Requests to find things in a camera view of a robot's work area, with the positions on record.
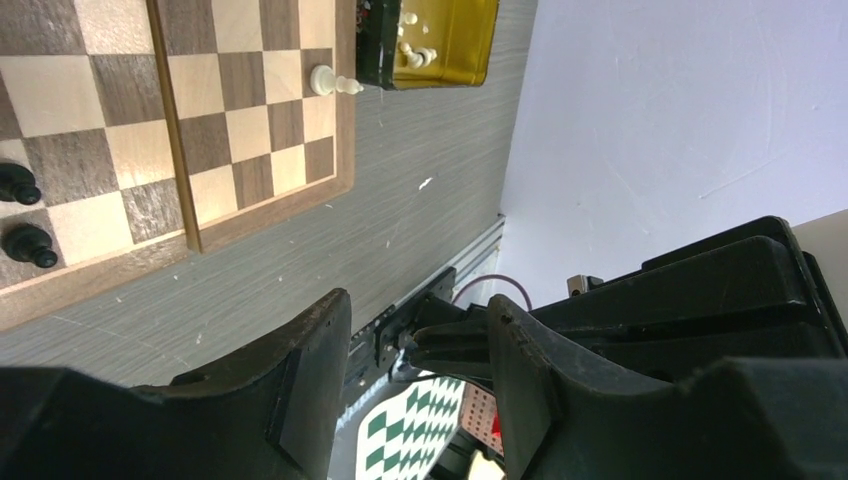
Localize green white checkered board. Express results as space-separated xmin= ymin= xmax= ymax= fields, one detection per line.
xmin=355 ymin=377 xmax=465 ymax=480

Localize black chess rook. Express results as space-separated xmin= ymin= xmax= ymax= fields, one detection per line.
xmin=2 ymin=224 xmax=59 ymax=269

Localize wooden chess board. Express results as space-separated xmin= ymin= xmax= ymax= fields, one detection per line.
xmin=1 ymin=1 xmax=355 ymax=329

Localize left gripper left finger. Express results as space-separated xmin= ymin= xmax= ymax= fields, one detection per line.
xmin=1 ymin=288 xmax=352 ymax=479

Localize gold tin tray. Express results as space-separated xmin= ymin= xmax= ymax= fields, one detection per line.
xmin=356 ymin=0 xmax=499 ymax=90

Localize black chess pawn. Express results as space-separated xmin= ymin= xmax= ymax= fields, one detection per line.
xmin=0 ymin=162 xmax=42 ymax=206

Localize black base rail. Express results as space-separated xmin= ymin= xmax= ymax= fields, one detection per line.
xmin=339 ymin=267 xmax=457 ymax=417

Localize white pawn near fingers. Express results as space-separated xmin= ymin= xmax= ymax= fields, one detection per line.
xmin=399 ymin=12 xmax=419 ymax=25

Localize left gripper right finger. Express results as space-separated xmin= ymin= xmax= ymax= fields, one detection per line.
xmin=487 ymin=295 xmax=847 ymax=479

